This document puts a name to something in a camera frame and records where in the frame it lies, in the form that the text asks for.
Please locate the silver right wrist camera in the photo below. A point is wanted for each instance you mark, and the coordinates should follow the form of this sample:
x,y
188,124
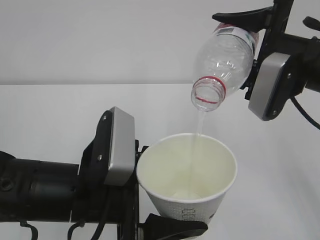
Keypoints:
x,y
265,84

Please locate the white Coffee Star paper cup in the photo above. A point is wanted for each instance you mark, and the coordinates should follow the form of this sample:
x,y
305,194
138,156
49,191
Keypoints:
x,y
186,176

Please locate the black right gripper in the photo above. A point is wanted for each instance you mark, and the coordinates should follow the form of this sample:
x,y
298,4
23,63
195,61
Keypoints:
x,y
274,20

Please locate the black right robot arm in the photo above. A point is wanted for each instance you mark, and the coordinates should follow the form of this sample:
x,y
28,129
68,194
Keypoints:
x,y
309,52

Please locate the clear Nongfu Spring water bottle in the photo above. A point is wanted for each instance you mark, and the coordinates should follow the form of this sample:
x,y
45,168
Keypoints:
x,y
222,65

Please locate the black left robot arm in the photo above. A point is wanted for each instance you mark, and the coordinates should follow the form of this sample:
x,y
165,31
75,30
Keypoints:
x,y
44,191

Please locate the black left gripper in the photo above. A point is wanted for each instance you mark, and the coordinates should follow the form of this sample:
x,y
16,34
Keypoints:
x,y
95,202

